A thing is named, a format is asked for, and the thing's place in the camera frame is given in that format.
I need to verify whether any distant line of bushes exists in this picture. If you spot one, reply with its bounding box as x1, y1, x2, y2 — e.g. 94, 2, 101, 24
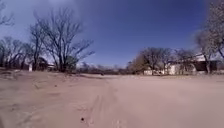
75, 63, 134, 76

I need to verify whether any clump of bare trees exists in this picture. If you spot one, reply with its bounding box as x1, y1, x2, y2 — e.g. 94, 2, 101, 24
127, 46, 174, 76

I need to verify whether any big dark bare tree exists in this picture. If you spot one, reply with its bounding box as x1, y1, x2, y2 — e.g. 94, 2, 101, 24
37, 7, 96, 73

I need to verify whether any white building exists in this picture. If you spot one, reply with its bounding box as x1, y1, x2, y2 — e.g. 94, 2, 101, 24
143, 53, 224, 76

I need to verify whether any dark building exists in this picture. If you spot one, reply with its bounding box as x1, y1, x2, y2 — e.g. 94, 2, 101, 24
27, 57, 56, 72

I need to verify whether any thin bare tree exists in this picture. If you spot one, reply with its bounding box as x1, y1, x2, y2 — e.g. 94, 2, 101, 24
28, 20, 46, 72

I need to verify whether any group of bare trees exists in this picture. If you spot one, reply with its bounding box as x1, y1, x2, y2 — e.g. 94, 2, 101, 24
0, 35, 34, 70

